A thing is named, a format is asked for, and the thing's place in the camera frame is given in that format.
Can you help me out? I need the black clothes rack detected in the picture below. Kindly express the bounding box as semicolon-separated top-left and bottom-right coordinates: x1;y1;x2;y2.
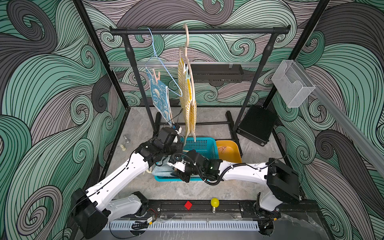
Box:
109;25;292;157

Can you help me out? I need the light blue wire hanger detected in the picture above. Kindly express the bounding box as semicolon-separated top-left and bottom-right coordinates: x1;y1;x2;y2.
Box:
148;28;183;97

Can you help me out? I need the blue rabbit print towel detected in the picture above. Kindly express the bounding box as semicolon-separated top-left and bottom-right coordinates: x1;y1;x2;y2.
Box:
146;68;173;126

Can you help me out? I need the orange plastic tray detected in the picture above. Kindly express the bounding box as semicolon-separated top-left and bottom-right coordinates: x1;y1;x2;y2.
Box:
216;140;242;164

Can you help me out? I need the orange clothespin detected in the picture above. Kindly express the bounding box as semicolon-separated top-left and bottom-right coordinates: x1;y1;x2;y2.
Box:
218;146;228;161

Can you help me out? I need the red diamond marker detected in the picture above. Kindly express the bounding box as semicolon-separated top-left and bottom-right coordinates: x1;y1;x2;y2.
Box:
184;201;193;211

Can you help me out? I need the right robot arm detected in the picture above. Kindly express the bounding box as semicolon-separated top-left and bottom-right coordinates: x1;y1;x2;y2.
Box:
167;150;300;218

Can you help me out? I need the yellow ball knob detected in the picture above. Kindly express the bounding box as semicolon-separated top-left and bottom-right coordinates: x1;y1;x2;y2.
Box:
211;198;220;213

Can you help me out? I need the light blue terry towel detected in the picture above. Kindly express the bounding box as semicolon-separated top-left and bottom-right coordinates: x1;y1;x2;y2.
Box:
152;164;175;178

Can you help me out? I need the silver chess pawn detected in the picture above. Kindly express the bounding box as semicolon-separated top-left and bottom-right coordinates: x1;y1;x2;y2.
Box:
123;136;131;143

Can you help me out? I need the yellow striped towel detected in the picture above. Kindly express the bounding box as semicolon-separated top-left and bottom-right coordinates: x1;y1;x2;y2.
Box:
178;57;197;145

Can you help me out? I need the pink clothespin on blue towel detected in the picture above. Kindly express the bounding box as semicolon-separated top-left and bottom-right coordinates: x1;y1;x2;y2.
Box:
153;69;161;83

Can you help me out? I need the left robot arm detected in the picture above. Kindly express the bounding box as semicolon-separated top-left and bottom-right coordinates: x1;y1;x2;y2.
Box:
70;126;183;240

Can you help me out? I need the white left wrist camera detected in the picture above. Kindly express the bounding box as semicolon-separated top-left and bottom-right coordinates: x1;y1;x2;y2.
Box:
171;125;182;135

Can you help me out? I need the black wall light panel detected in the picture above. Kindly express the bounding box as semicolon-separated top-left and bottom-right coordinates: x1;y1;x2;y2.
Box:
192;64;244;85

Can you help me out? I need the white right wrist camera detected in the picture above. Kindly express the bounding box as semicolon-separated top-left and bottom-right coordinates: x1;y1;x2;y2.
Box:
174;162;186;173

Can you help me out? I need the teal plastic basket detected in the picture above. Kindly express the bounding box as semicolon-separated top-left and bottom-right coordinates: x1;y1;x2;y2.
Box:
154;138;219;182

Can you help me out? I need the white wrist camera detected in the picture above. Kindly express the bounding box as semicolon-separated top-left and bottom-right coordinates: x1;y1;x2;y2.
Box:
171;125;182;135
174;162;186;173

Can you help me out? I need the white slotted cable duct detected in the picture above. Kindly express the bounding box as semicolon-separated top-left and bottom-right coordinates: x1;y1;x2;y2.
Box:
101;220;260;232

